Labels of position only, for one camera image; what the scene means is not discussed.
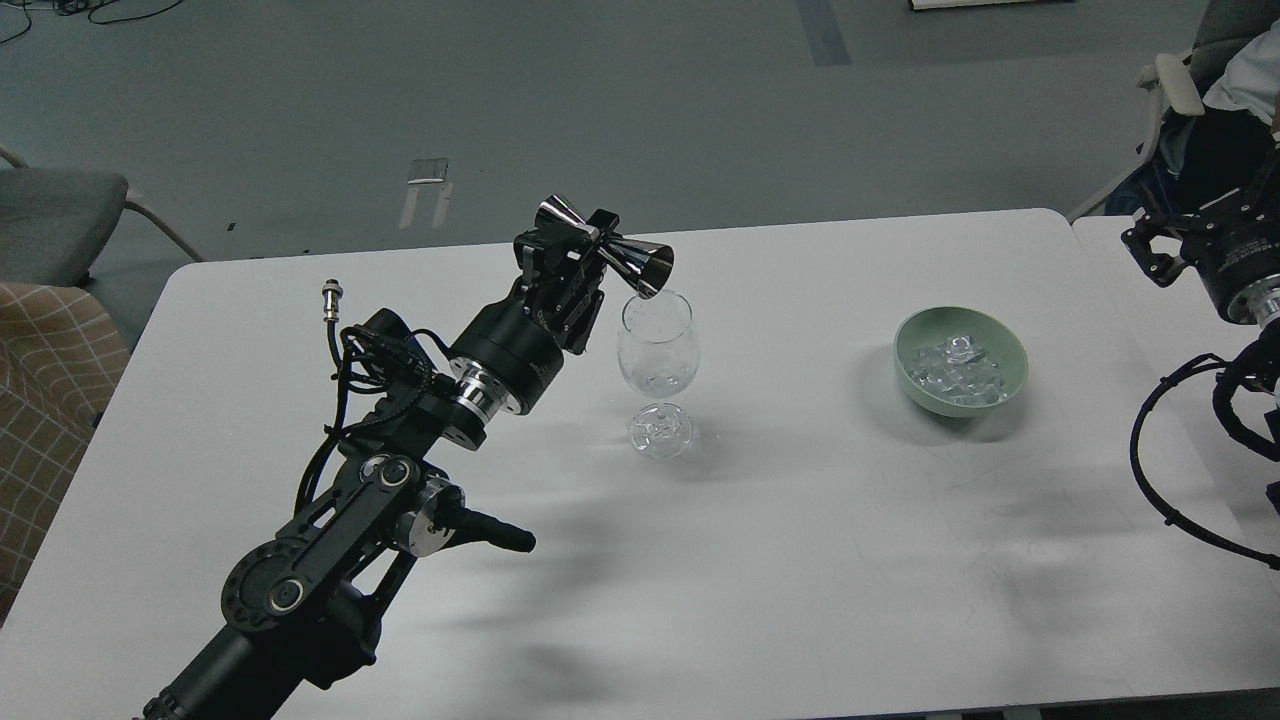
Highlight metal floor plate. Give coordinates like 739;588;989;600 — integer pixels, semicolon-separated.
398;158;453;231

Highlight seated person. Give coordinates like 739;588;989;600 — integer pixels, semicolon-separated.
1172;20;1279;213

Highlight blue denim bag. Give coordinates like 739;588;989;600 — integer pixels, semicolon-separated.
1103;151;1183;217

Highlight clear ice cubes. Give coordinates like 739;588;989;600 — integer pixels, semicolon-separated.
905;334;1009;407

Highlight steel cocktail jigger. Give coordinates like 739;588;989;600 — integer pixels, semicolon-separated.
534;193;675;299

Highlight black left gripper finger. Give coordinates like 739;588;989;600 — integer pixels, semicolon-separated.
545;208;620;355
515;225;576;301

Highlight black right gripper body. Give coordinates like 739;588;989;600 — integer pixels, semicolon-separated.
1196;220;1279;325

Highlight clear wine glass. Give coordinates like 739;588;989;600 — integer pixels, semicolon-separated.
616;290;701;460

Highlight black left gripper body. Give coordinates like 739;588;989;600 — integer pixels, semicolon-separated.
445;290;564;415

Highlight green bowl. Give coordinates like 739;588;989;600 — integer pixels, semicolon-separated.
893;306;1030;419

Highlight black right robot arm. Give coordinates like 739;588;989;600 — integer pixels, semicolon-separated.
1117;161;1277;568

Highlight grey office chair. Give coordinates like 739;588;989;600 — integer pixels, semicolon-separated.
1;147;207;287

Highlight beige checkered cushion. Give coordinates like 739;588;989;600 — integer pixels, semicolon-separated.
1;281;131;618

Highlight white office chair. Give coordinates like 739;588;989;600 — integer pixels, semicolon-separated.
1066;1;1279;223

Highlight black floor cables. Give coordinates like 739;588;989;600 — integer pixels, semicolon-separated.
0;0;180;41

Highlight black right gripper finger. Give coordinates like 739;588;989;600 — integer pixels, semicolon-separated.
1121;210;1206;288
1225;165;1279;231

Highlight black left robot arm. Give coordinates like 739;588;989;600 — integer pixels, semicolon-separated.
142;196;675;719

